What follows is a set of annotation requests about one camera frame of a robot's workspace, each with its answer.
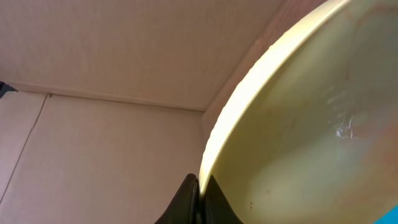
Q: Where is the green rimmed plate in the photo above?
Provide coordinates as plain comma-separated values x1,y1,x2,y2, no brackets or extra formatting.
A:
198,0,397,223

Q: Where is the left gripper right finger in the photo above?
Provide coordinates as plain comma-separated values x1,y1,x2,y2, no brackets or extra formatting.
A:
203,175,243,224

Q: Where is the teal plastic serving tray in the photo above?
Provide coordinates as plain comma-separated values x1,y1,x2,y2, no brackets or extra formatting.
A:
374,206,398,224

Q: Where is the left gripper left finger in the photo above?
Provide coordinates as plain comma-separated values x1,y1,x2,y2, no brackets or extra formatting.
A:
155,174,199,224

